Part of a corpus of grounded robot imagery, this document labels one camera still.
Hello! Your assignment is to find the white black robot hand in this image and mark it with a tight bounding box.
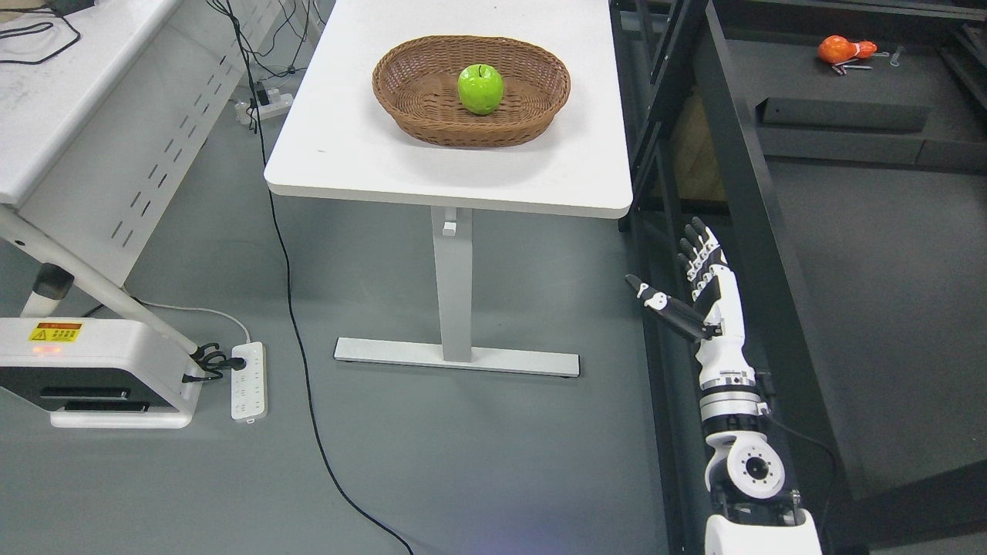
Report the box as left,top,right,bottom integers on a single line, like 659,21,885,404
625,217,756,392

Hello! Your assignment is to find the green apple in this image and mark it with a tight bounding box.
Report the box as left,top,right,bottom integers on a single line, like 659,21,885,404
457,64,504,116

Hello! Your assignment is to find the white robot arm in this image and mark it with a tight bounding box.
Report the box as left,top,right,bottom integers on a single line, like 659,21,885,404
700,372,823,554

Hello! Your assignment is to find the orange toy on shelf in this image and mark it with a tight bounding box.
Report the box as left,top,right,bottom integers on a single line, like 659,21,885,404
817,35,878,66

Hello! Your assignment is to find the brown wicker basket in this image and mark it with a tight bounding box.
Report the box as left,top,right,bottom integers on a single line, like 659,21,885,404
372,35,571,147

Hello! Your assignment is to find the white table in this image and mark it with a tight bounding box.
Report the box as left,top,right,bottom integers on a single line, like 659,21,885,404
264,1,632,377

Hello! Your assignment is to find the white power strip near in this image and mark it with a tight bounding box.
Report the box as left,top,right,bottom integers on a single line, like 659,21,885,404
230,341,268,424

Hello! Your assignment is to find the white power strip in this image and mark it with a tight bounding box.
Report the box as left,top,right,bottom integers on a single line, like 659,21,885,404
230,341,268,424
234,90,294,126

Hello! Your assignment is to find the white power strip far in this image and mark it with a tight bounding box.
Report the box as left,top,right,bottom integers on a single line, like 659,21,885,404
234,90,294,126

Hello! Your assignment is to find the white machine base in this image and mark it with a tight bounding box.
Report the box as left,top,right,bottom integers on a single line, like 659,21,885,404
1,318,204,429

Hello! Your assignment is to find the white workbench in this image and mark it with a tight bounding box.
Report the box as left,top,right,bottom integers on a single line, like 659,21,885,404
2,1,285,352

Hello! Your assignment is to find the black shelf frame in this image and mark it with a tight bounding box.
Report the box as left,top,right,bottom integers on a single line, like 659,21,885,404
610,1,985,554

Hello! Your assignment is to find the black floor cable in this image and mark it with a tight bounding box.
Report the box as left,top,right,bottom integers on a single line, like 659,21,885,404
207,0,415,555

